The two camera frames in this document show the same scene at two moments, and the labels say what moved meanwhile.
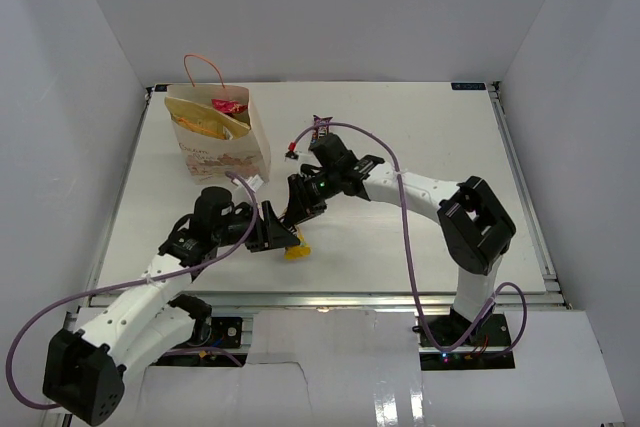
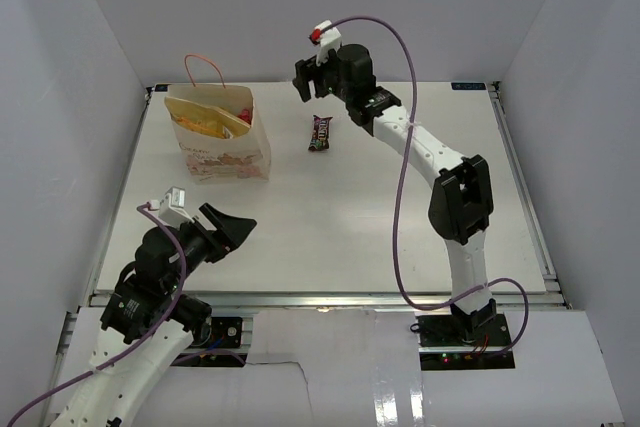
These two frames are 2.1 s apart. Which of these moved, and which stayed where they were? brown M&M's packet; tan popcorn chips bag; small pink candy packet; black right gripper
Moved: black right gripper; small pink candy packet
Stayed: brown M&M's packet; tan popcorn chips bag
